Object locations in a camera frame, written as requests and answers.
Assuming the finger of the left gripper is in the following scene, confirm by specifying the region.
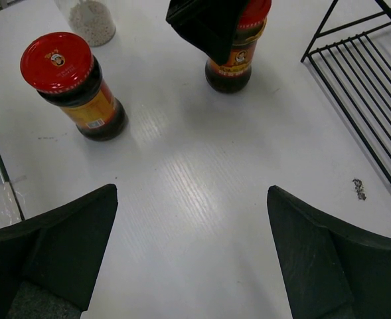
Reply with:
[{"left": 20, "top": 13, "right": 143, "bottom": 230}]
[{"left": 166, "top": 0, "right": 248, "bottom": 64}]

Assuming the red lid sauce jar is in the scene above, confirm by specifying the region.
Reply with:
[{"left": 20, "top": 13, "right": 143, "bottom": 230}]
[{"left": 204, "top": 0, "right": 272, "bottom": 94}]

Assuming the red lid chili jar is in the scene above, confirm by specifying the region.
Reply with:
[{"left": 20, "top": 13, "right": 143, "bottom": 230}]
[{"left": 20, "top": 32, "right": 128, "bottom": 141}]

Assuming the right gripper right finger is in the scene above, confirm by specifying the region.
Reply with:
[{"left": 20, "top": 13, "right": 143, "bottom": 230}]
[{"left": 267, "top": 186, "right": 391, "bottom": 318}]

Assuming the black wire shelf rack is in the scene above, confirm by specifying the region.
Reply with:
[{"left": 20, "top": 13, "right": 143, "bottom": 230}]
[{"left": 301, "top": 1, "right": 391, "bottom": 194}]

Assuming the black cap pellet bottle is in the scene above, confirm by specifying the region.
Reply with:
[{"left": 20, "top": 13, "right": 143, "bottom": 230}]
[{"left": 54, "top": 0, "right": 116, "bottom": 47}]

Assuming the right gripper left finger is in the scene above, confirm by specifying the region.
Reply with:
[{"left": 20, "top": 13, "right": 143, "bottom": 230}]
[{"left": 0, "top": 184, "right": 118, "bottom": 318}]

